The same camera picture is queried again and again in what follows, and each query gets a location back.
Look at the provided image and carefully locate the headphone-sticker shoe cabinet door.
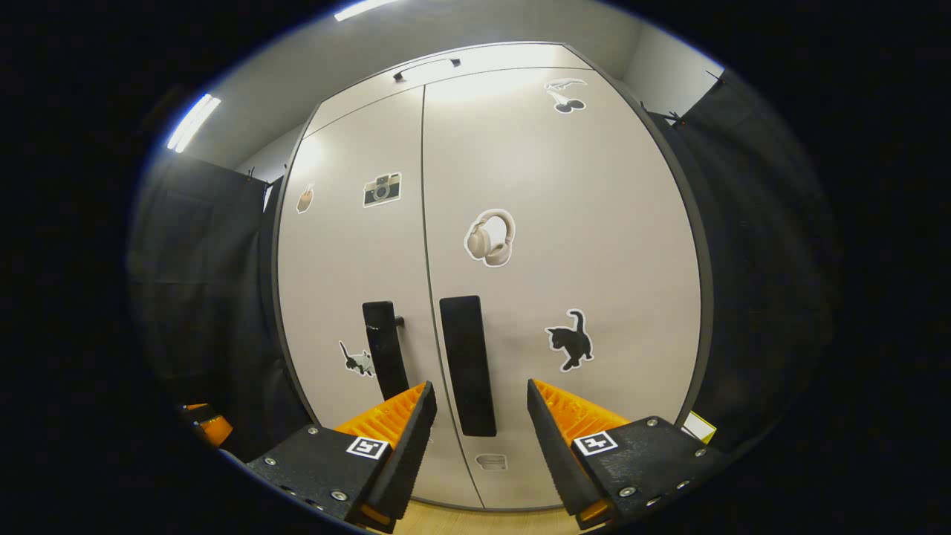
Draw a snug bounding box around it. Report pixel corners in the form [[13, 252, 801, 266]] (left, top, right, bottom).
[[422, 67, 703, 510]]

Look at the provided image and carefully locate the camera-sticker shoe cabinet door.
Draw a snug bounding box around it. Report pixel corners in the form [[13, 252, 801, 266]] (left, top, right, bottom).
[[276, 85, 484, 510]]

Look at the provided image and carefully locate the black drawer handle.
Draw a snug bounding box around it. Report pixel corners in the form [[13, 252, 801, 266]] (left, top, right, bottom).
[[392, 57, 462, 82]]

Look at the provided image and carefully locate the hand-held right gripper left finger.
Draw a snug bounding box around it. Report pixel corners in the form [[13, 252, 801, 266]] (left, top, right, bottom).
[[245, 380, 438, 533]]

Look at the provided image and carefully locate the yellow book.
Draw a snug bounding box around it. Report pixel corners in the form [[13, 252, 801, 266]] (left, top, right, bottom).
[[682, 411, 718, 444]]

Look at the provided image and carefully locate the large ceiling light panel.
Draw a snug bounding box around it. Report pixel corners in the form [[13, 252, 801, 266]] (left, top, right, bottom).
[[333, 0, 402, 22]]

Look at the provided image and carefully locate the black backdrop cloth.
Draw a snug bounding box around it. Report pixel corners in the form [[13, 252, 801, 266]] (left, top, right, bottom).
[[126, 67, 844, 476]]

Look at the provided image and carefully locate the beige double-door shoe cabinet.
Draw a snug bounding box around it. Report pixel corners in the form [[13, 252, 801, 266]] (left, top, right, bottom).
[[271, 41, 715, 513]]

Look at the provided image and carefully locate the small ceiling light panel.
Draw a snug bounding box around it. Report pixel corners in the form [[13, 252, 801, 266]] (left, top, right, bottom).
[[167, 93, 222, 153]]

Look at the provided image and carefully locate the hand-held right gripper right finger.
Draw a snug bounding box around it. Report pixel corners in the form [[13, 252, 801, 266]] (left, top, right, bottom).
[[526, 377, 733, 531]]

